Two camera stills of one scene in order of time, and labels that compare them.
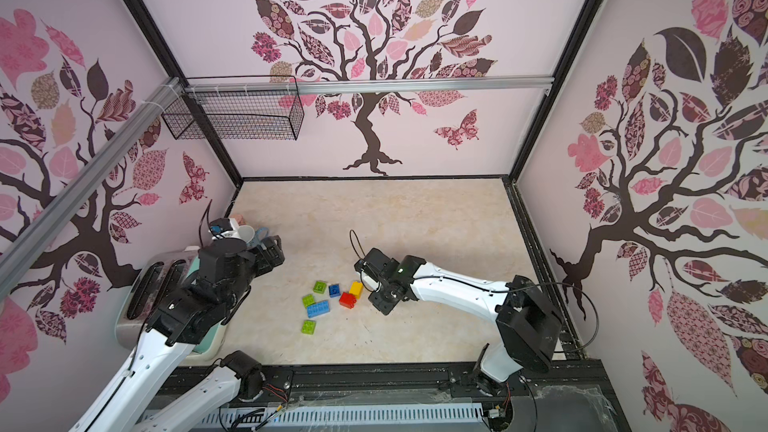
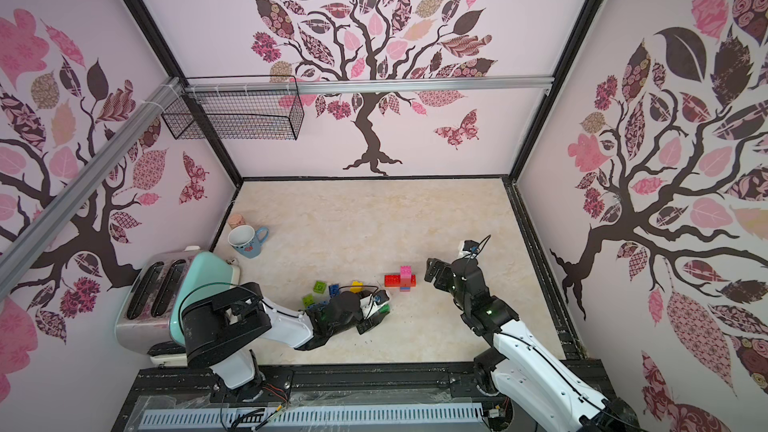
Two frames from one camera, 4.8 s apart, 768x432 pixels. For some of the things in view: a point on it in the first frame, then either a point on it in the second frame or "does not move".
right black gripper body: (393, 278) → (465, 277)
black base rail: (560, 386) does not move
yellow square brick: (356, 289) does not move
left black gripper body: (258, 263) → (357, 322)
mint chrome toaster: (141, 287) does not move
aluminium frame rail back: (369, 85) does not move
